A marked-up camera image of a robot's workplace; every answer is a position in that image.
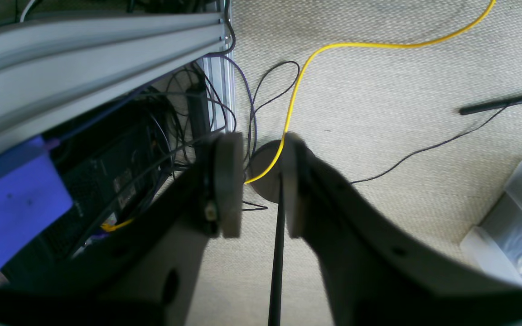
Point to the blue plastic panel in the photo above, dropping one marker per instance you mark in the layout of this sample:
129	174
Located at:
32	194

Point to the black stand pole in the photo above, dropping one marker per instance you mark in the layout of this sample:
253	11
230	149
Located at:
274	315

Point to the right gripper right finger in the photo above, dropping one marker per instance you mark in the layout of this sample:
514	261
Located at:
374	273

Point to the black round stand base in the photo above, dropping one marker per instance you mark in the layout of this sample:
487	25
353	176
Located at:
269	185

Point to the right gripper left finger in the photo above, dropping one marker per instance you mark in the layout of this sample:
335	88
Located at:
145	273

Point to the aluminium frame rail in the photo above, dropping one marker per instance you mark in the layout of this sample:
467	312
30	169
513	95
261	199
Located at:
52	70

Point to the black rod on floor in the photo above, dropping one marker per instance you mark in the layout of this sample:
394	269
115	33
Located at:
494	105

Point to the black computer case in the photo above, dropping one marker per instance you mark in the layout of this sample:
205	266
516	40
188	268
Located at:
112	170

